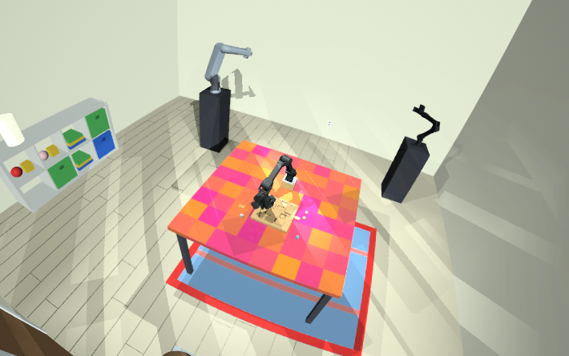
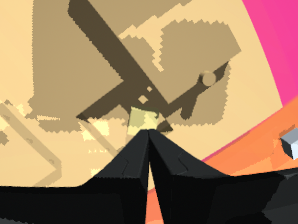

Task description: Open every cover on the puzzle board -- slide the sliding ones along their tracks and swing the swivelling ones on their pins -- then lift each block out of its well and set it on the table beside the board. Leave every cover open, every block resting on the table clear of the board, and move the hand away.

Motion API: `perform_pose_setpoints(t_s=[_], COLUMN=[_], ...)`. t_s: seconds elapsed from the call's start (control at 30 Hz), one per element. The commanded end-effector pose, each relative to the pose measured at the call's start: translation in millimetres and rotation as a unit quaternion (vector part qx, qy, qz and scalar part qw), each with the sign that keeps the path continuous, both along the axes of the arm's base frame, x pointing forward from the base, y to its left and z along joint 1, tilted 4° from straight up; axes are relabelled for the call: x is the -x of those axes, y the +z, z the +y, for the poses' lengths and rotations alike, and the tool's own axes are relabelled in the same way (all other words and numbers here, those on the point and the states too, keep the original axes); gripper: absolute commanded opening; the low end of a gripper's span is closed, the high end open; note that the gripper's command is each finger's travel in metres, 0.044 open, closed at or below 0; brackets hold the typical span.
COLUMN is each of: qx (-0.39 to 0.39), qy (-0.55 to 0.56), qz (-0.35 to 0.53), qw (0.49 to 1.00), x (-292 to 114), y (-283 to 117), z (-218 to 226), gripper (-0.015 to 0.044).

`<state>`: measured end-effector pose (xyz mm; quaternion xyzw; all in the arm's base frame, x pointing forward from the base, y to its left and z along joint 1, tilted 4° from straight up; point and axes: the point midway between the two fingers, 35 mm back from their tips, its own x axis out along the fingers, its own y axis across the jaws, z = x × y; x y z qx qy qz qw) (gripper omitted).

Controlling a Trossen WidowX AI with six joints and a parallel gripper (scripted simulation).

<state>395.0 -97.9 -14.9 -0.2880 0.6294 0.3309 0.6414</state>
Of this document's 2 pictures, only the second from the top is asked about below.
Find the pale yellow square block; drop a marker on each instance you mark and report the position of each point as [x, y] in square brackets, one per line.
[142, 118]

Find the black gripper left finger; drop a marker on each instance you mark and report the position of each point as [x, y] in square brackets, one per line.
[118, 194]

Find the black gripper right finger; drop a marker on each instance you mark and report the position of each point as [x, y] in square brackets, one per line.
[191, 192]

